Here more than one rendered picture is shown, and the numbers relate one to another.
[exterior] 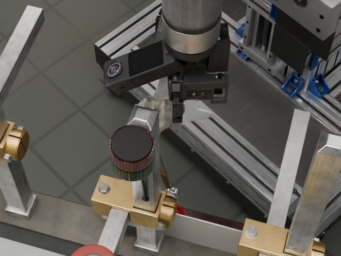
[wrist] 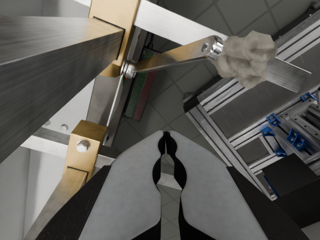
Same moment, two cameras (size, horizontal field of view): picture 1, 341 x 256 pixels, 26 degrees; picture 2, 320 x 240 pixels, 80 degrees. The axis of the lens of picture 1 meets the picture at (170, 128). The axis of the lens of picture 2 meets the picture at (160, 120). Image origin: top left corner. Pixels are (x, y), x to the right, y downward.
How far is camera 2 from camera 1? 103 cm
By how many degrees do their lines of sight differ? 40
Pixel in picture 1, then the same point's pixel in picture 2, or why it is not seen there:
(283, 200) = not seen: hidden behind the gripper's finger
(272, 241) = (77, 159)
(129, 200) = (104, 10)
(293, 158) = (166, 181)
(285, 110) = (259, 112)
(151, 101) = (266, 55)
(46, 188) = not seen: outside the picture
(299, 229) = (38, 218)
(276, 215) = (108, 163)
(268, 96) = (271, 105)
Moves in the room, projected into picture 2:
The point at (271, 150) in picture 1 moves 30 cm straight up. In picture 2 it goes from (237, 101) to (266, 132)
